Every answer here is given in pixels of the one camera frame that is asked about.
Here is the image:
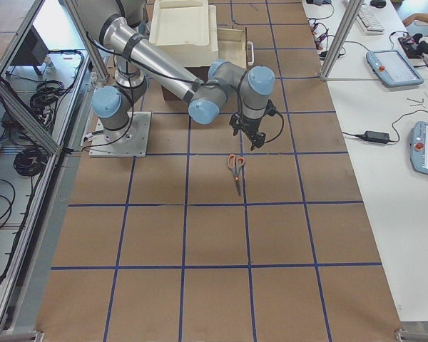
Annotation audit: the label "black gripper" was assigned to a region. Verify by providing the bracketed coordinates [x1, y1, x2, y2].
[229, 113, 266, 150]

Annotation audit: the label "orange grey scissors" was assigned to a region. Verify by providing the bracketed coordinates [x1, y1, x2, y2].
[228, 154, 245, 196]

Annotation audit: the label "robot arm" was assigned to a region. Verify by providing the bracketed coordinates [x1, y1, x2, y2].
[77, 1, 277, 149]

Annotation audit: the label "dark brown cabinet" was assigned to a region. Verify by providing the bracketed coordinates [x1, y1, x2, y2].
[160, 66, 215, 103]

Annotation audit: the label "cream plastic tray lid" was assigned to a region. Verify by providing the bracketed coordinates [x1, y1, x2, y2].
[149, 0, 218, 67]

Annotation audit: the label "black power adapter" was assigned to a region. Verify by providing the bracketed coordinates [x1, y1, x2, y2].
[363, 130, 390, 144]

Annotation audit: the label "blue teach pendant upper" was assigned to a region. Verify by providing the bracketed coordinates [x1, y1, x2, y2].
[366, 50, 424, 87]

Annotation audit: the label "blue teach pendant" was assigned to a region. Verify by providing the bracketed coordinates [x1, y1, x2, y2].
[410, 121, 428, 175]
[366, 50, 424, 87]

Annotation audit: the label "white keyboard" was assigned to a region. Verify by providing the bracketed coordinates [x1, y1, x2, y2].
[356, 6, 384, 35]

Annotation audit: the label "blue teach pendant lower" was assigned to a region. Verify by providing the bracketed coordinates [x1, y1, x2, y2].
[410, 121, 428, 175]

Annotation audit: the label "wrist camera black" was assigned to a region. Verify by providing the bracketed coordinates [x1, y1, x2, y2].
[264, 99, 277, 117]

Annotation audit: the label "wooden drawer with white handle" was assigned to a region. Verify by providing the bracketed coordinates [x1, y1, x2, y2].
[217, 28, 255, 69]

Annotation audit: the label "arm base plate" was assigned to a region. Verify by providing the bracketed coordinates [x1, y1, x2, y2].
[88, 112, 152, 157]

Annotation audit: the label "aluminium frame post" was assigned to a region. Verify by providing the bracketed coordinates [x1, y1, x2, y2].
[320, 0, 362, 81]

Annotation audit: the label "coiled black cables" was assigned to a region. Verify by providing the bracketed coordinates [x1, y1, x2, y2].
[13, 147, 47, 178]

